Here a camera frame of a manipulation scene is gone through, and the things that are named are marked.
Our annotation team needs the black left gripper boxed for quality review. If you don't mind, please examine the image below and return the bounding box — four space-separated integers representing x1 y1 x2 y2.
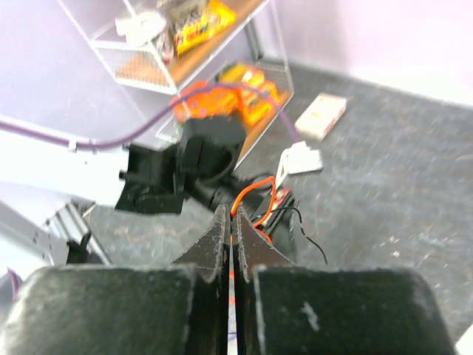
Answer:
251 187 297 262

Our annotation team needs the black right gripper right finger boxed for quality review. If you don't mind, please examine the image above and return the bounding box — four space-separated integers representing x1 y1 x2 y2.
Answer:
232 208 455 354

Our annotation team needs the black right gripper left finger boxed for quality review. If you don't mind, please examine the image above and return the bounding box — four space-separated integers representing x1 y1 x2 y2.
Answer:
1 205 231 354

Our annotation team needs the black thin cable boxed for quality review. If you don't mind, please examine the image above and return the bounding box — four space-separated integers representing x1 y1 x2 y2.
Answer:
273 206 329 266

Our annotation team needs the orange thin cable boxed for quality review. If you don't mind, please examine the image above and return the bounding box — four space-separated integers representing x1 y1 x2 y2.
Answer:
228 175 278 308

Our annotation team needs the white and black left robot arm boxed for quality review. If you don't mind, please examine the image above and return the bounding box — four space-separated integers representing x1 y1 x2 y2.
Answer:
1 115 296 260

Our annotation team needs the white and red small box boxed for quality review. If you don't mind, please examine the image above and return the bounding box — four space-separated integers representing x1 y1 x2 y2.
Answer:
295 93 348 141

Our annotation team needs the orange box on shelf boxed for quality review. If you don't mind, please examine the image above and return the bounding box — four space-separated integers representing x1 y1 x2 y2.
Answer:
217 64 282 126

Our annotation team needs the orange flat package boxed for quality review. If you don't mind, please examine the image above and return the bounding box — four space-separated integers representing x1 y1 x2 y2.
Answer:
172 88 240 124

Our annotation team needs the yellow snack packet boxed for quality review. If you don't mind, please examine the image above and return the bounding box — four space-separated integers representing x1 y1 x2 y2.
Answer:
171 1 237 56

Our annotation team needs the white wire shelf rack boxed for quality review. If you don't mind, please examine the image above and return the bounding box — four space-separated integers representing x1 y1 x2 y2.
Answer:
55 0 296 171

